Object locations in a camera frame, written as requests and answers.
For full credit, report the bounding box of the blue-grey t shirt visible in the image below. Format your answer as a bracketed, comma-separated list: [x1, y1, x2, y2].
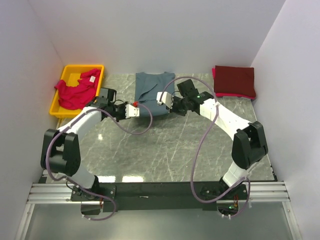
[134, 72, 176, 117]

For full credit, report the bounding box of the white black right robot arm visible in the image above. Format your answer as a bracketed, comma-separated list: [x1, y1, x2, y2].
[156, 79, 269, 200]

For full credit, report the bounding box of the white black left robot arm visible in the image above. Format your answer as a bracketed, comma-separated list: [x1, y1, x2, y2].
[40, 88, 128, 201]

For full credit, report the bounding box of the crumpled red t shirt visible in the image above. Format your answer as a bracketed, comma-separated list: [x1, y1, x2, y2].
[54, 65, 103, 111]

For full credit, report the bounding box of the yellow plastic bin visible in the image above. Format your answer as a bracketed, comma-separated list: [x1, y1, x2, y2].
[49, 64, 105, 118]

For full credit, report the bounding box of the folded maroon t shirt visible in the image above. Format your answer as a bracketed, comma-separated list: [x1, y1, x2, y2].
[214, 65, 257, 99]

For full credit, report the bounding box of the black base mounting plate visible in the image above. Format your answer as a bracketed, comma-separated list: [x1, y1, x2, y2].
[70, 181, 248, 211]

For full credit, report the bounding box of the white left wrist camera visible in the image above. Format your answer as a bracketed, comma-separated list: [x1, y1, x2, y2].
[125, 104, 140, 119]

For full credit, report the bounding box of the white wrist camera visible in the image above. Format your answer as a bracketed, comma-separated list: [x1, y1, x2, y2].
[125, 104, 140, 119]
[156, 91, 174, 109]

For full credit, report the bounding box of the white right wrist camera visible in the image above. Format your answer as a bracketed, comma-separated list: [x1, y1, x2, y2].
[156, 91, 174, 109]

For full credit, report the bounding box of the aluminium extrusion rail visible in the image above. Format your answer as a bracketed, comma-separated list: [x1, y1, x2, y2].
[15, 181, 302, 240]

